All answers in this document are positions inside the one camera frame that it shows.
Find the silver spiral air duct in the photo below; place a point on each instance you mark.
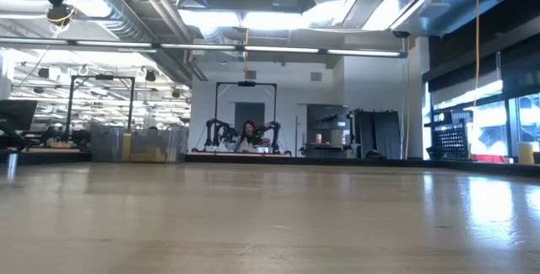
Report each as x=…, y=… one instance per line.
x=122, y=25

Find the translucent grey bin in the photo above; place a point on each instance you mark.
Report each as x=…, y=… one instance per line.
x=105, y=143

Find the black robot station frame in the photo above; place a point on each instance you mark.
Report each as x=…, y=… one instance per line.
x=246, y=83

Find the large rectangular air duct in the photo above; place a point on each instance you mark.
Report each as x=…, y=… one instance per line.
x=422, y=17

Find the black camera gantry frame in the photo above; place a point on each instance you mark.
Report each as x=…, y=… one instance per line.
x=101, y=77

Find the black perforated crate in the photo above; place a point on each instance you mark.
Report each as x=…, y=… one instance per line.
x=451, y=141

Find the red box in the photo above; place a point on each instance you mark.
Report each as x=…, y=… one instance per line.
x=489, y=158

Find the white red can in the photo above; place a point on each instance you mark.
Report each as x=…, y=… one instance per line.
x=318, y=138

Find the black table frame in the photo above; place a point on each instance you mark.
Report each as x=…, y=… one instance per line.
x=337, y=161

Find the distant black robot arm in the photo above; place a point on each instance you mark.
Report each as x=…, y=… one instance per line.
x=277, y=143
x=209, y=135

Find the black curtain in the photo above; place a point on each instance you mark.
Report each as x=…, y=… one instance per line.
x=379, y=135

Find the long ceiling light bar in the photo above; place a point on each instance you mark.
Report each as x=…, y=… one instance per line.
x=274, y=49

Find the person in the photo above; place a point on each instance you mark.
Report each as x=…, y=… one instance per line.
x=249, y=141

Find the black monitor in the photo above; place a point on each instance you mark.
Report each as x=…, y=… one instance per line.
x=17, y=116

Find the yellow cup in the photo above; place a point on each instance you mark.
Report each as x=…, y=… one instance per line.
x=527, y=154

